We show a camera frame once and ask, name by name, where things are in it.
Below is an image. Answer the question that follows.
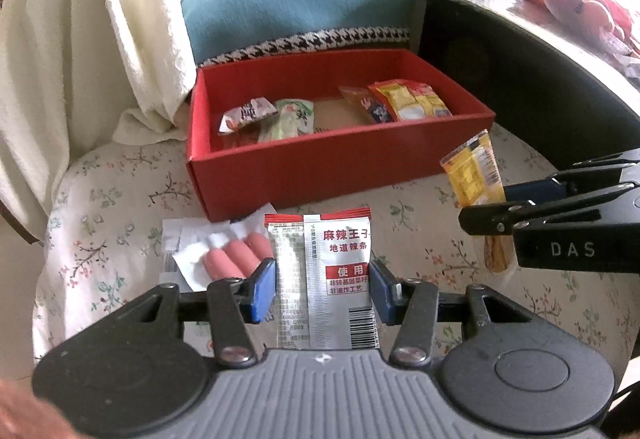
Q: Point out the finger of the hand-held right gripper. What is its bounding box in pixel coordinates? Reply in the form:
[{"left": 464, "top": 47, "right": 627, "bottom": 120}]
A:
[
  {"left": 502, "top": 148, "right": 640, "bottom": 204},
  {"left": 458, "top": 184, "right": 640, "bottom": 236}
]

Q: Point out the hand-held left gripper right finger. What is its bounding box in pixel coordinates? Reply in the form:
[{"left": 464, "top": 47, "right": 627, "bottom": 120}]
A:
[{"left": 369, "top": 259, "right": 533, "bottom": 368}]

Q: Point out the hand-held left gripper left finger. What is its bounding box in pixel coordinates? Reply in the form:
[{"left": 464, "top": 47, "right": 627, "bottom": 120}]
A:
[{"left": 137, "top": 259, "right": 277, "bottom": 368}]

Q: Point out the yellow snack packet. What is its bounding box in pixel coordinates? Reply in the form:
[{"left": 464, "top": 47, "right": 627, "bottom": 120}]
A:
[
  {"left": 440, "top": 130, "right": 516, "bottom": 275},
  {"left": 369, "top": 80, "right": 426, "bottom": 122},
  {"left": 410, "top": 83, "right": 453, "bottom": 118}
]

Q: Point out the silver red snack packet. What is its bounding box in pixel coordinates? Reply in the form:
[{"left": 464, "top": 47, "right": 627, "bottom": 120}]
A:
[{"left": 264, "top": 208, "right": 381, "bottom": 351}]

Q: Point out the red cardboard box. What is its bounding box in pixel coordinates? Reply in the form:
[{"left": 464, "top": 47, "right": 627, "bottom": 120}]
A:
[{"left": 185, "top": 49, "right": 497, "bottom": 224}]

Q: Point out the green snack packet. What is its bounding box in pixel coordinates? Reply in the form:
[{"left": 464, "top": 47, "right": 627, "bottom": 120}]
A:
[{"left": 257, "top": 99, "right": 316, "bottom": 143}]

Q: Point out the white brown snack packet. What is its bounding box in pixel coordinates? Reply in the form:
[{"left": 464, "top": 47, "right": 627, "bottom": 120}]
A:
[{"left": 218, "top": 98, "right": 278, "bottom": 134}]

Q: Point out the white pink sausage packet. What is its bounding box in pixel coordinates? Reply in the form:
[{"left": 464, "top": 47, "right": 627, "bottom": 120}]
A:
[{"left": 160, "top": 203, "right": 278, "bottom": 285}]

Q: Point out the dark table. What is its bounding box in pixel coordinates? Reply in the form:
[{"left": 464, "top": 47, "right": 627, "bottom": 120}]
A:
[{"left": 416, "top": 0, "right": 640, "bottom": 170}]

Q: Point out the orange packet blue print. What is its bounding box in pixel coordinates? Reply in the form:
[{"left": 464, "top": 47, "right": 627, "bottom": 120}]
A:
[{"left": 339, "top": 85, "right": 399, "bottom": 124}]

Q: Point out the floral cloth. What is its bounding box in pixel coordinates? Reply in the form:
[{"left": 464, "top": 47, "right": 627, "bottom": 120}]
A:
[{"left": 32, "top": 119, "right": 640, "bottom": 370}]

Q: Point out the white blanket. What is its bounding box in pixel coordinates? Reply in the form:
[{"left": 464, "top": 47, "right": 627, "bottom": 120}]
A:
[{"left": 0, "top": 0, "right": 203, "bottom": 225}]

